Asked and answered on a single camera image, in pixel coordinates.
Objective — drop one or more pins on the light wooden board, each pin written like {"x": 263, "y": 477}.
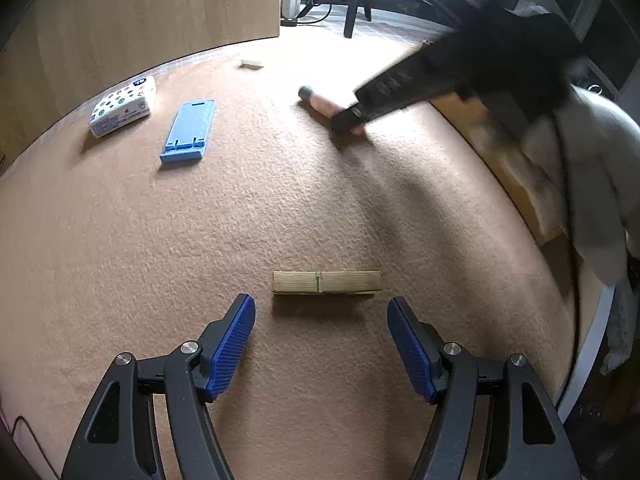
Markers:
{"x": 125, "y": 15}

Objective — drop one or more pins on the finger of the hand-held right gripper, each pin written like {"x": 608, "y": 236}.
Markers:
{"x": 395, "y": 85}

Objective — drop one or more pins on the blue phone stand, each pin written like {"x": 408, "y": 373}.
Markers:
{"x": 190, "y": 130}

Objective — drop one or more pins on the patterned white tissue pack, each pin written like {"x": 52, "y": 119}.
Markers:
{"x": 122, "y": 107}

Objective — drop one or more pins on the small white cap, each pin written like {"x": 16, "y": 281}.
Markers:
{"x": 251, "y": 62}

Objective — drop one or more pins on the tan wooden stick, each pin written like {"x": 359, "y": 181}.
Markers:
{"x": 325, "y": 282}

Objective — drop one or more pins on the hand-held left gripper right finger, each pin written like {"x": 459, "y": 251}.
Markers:
{"x": 412, "y": 350}

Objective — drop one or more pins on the cardboard box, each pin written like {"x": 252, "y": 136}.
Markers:
{"x": 505, "y": 170}

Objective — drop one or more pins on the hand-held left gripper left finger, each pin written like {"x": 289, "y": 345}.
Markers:
{"x": 230, "y": 345}

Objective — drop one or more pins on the pink bottle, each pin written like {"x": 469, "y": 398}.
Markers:
{"x": 320, "y": 104}

